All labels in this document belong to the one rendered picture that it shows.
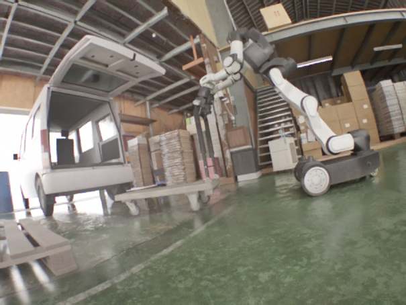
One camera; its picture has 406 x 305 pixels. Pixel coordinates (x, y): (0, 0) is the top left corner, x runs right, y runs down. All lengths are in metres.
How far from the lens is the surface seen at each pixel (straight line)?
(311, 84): 6.98
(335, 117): 4.50
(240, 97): 4.09
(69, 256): 0.80
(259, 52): 1.58
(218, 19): 5.30
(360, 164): 1.38
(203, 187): 1.31
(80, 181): 2.54
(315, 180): 1.24
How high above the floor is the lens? 0.30
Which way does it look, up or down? 5 degrees up
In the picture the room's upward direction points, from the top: 10 degrees counter-clockwise
